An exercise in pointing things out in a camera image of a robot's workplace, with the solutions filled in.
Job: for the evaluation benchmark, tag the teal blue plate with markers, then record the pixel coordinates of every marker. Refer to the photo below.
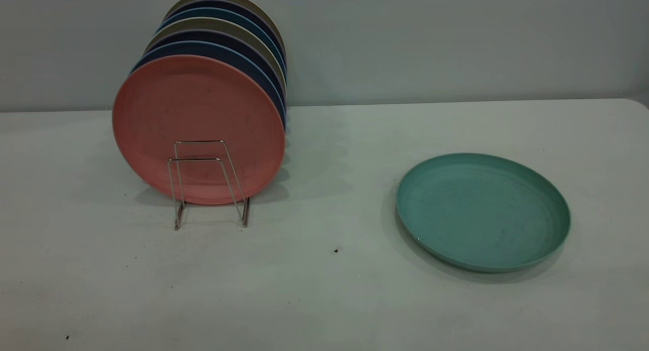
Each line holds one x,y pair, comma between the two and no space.
223,12

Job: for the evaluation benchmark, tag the green plate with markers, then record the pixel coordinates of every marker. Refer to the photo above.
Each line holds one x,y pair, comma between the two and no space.
481,214

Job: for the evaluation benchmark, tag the pink plate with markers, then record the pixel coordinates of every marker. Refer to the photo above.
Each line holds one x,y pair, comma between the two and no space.
192,107

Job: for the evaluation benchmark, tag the navy blue plate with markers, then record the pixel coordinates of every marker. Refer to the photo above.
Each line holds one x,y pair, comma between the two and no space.
218,47

